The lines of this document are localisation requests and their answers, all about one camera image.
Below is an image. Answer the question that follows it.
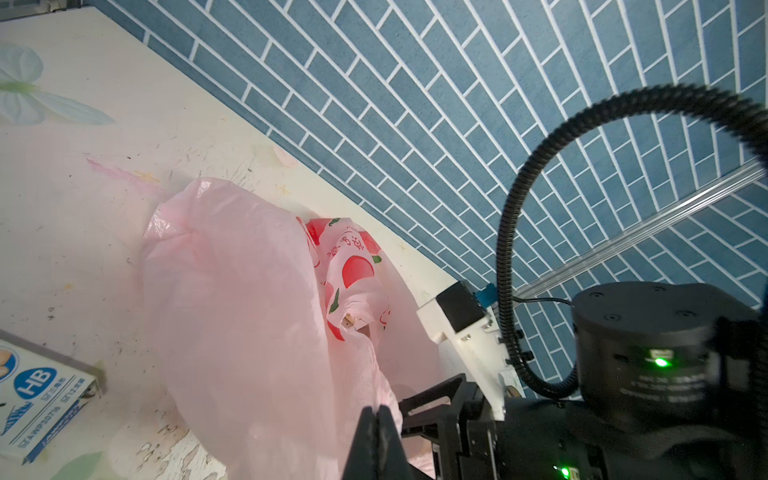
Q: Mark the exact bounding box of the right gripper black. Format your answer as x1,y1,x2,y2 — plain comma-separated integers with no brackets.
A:
399,374,510,479

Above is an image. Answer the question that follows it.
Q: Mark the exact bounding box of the pen refill box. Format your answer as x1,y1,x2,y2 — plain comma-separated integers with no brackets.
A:
1,330,105,465

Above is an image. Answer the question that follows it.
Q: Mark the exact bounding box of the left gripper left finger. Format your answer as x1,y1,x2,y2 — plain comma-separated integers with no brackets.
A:
341,407,377,480

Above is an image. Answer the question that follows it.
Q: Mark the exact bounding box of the pink plastic bag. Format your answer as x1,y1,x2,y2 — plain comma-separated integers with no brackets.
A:
142,178,443,479

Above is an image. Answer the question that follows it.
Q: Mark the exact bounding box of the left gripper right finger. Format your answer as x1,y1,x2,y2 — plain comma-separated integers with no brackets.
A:
375,405,413,480

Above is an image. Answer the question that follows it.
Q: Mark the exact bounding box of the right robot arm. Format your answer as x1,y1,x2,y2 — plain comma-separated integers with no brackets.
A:
400,282,767,479

